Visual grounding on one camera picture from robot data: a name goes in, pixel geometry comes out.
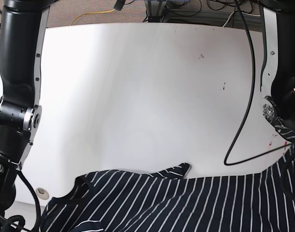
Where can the navy white striped T-shirt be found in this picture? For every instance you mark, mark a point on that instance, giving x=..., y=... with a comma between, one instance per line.
x=166, y=201

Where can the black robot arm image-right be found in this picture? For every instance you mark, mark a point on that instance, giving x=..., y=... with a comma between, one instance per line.
x=277, y=81

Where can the black robot arm image-left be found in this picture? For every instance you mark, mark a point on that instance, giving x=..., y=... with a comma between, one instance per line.
x=23, y=25

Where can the aluminium frame base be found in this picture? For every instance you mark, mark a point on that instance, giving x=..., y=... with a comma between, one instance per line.
x=201, y=12

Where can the left table cable grommet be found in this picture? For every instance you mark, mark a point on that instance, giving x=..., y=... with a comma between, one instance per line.
x=42, y=193

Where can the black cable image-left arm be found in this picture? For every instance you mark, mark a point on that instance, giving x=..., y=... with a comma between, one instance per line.
x=19, y=217

